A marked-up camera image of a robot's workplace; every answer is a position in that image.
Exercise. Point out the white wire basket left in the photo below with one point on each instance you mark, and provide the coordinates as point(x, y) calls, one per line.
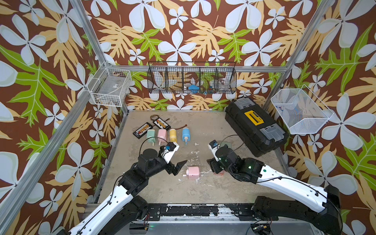
point(109, 86)

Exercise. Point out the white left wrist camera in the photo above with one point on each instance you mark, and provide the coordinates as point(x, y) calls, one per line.
point(169, 150)

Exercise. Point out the green pencil sharpener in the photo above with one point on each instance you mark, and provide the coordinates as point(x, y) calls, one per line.
point(229, 145)
point(151, 136)

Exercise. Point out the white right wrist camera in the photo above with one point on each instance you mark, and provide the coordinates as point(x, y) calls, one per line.
point(214, 147)

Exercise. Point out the aluminium frame post right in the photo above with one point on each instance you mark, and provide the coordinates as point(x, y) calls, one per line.
point(308, 32)

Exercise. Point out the white mesh basket right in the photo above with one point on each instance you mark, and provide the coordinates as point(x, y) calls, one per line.
point(301, 110)

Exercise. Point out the pink pencil sharpener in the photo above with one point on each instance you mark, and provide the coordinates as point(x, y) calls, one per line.
point(192, 172)
point(162, 137)

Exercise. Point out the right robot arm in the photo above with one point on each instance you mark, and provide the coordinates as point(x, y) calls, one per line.
point(314, 204)

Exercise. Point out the aluminium frame post left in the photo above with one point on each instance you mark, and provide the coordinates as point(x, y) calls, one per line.
point(89, 31)

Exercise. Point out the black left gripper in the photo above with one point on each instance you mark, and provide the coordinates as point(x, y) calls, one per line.
point(169, 168)

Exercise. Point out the aluminium frame post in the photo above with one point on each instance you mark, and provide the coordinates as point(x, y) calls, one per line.
point(89, 31)
point(308, 32)

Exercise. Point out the black charging board left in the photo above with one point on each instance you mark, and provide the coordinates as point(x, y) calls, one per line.
point(141, 131)

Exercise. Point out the black wire basket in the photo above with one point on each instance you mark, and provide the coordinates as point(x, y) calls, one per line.
point(191, 77)

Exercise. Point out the black charging board right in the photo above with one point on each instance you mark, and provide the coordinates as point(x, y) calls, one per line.
point(161, 124)

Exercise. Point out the black charging board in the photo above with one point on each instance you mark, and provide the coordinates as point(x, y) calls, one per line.
point(141, 131)
point(161, 124)

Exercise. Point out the yellow pencil sharpener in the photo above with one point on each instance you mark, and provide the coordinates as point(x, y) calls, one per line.
point(172, 135)

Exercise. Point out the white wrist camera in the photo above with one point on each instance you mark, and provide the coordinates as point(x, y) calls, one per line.
point(214, 147)
point(169, 150)

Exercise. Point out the black yellow-latch toolbox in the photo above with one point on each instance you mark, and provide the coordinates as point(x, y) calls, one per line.
point(259, 131)

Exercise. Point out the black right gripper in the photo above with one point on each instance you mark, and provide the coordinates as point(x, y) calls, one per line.
point(212, 163)

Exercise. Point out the clear pink tray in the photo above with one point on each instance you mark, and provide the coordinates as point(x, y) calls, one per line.
point(219, 174)

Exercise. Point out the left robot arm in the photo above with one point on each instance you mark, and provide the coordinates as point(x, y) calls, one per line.
point(123, 205)

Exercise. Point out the blue pencil sharpener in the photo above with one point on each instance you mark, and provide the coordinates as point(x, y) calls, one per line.
point(186, 136)

